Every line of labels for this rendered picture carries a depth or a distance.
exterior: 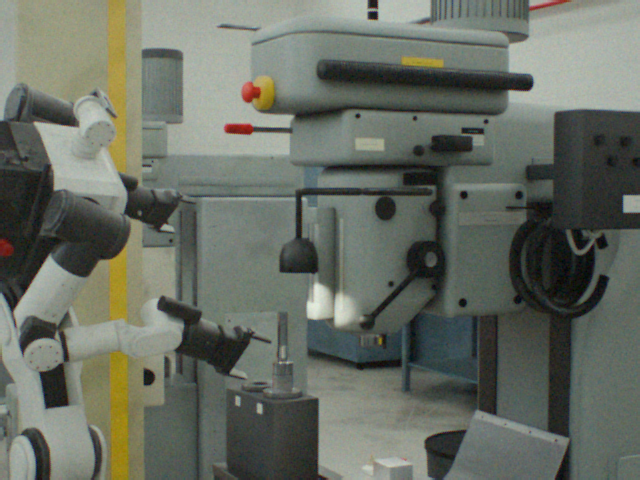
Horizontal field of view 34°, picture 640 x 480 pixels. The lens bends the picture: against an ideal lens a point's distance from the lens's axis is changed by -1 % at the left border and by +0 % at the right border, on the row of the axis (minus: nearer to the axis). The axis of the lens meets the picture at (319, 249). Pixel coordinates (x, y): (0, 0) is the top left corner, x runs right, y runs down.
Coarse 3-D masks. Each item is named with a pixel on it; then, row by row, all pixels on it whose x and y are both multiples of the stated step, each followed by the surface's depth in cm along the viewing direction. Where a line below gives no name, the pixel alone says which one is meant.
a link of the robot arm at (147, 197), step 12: (144, 192) 266; (156, 192) 270; (168, 192) 272; (144, 204) 265; (156, 204) 269; (168, 204) 271; (132, 216) 266; (144, 216) 267; (156, 216) 272; (168, 216) 273; (156, 228) 275
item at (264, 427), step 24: (264, 384) 245; (240, 408) 242; (264, 408) 233; (288, 408) 232; (312, 408) 235; (240, 432) 242; (264, 432) 233; (288, 432) 232; (312, 432) 235; (240, 456) 243; (264, 456) 233; (288, 456) 232; (312, 456) 236
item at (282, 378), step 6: (276, 372) 236; (282, 372) 235; (288, 372) 236; (276, 378) 236; (282, 378) 235; (288, 378) 236; (276, 384) 236; (282, 384) 235; (288, 384) 236; (276, 390) 236; (282, 390) 235; (288, 390) 236
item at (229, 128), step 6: (228, 126) 198; (234, 126) 199; (240, 126) 199; (246, 126) 200; (252, 126) 201; (258, 126) 202; (264, 126) 202; (270, 126) 203; (228, 132) 199; (234, 132) 199; (240, 132) 200; (246, 132) 200; (252, 132) 202; (258, 132) 202; (264, 132) 203; (270, 132) 203; (276, 132) 204; (282, 132) 204; (288, 132) 205
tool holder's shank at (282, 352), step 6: (282, 312) 236; (282, 318) 236; (282, 324) 236; (282, 330) 236; (282, 336) 236; (282, 342) 236; (282, 348) 236; (288, 348) 237; (276, 354) 237; (282, 354) 236; (288, 354) 237; (282, 360) 236
